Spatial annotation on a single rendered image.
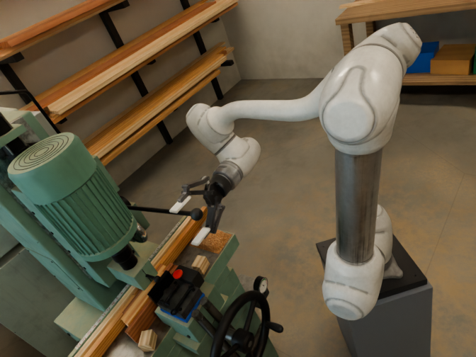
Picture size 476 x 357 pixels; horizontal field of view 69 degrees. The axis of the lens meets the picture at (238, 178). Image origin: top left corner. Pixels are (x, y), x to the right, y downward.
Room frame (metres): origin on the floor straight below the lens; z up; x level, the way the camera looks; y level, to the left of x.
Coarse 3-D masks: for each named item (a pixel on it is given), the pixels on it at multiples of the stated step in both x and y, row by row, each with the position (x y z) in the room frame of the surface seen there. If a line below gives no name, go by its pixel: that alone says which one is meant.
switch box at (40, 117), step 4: (32, 112) 1.13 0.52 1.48; (36, 112) 1.12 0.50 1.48; (40, 112) 1.11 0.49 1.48; (36, 116) 1.09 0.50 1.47; (40, 116) 1.10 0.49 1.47; (40, 120) 1.09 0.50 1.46; (44, 120) 1.10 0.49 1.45; (40, 124) 1.09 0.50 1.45; (44, 124) 1.09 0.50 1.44; (48, 124) 1.10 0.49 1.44; (44, 128) 1.09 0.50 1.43; (48, 128) 1.10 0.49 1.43; (52, 128) 1.10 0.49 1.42; (48, 132) 1.09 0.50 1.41; (52, 132) 1.10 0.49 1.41; (56, 132) 1.11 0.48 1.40
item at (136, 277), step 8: (136, 256) 0.82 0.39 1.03; (112, 264) 0.83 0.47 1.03; (136, 264) 0.79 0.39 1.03; (144, 264) 0.78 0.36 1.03; (112, 272) 0.83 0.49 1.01; (120, 272) 0.78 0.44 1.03; (128, 272) 0.77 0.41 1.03; (136, 272) 0.76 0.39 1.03; (144, 272) 0.76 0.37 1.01; (152, 272) 0.78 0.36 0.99; (128, 280) 0.78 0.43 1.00; (136, 280) 0.74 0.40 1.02; (144, 280) 0.75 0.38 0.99; (144, 288) 0.74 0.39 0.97
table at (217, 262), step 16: (192, 256) 0.87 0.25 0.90; (208, 256) 0.84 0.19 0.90; (224, 256) 0.83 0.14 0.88; (208, 272) 0.77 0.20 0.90; (224, 304) 0.66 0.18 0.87; (160, 320) 0.67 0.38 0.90; (128, 336) 0.66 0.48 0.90; (160, 336) 0.61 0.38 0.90; (176, 336) 0.61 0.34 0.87; (208, 336) 0.59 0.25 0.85; (112, 352) 0.63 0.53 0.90; (128, 352) 0.61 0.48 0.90; (144, 352) 0.59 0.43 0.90; (160, 352) 0.58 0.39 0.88
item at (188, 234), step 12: (204, 216) 1.02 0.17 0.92; (192, 228) 0.97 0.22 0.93; (180, 240) 0.92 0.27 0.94; (168, 252) 0.89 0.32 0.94; (180, 252) 0.90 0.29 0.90; (168, 264) 0.86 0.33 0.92; (120, 312) 0.72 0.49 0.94; (108, 324) 0.69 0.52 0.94; (120, 324) 0.69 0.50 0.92; (108, 336) 0.66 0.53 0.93; (96, 348) 0.63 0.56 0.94
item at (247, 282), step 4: (240, 276) 0.94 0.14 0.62; (244, 276) 0.93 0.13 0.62; (248, 276) 0.92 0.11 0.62; (240, 280) 0.92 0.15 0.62; (244, 280) 0.91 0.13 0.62; (248, 280) 0.91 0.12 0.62; (252, 280) 0.90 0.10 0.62; (244, 284) 0.90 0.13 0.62; (248, 284) 0.89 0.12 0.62; (252, 284) 0.88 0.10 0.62; (244, 288) 0.88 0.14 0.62; (248, 288) 0.87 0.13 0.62; (252, 288) 0.86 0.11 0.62; (268, 292) 0.87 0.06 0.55; (256, 304) 0.82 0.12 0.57; (260, 308) 0.82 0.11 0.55
